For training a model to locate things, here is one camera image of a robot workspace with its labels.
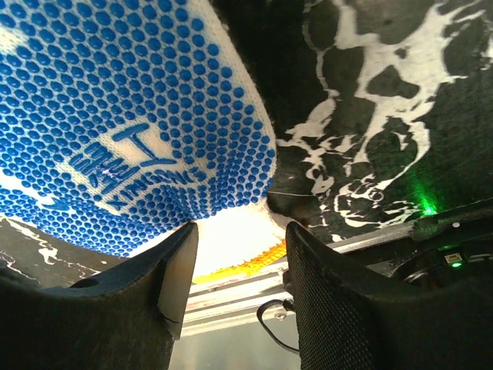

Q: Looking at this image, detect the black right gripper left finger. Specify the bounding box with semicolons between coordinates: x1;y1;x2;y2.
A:
1;223;199;369

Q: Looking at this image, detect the blue dotted work glove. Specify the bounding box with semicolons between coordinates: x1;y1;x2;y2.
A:
1;1;287;283

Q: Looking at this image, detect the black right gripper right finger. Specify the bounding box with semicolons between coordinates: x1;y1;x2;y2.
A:
286;222;492;369

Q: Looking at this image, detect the aluminium front rail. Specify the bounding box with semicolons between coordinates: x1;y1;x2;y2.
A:
182;222;413;337

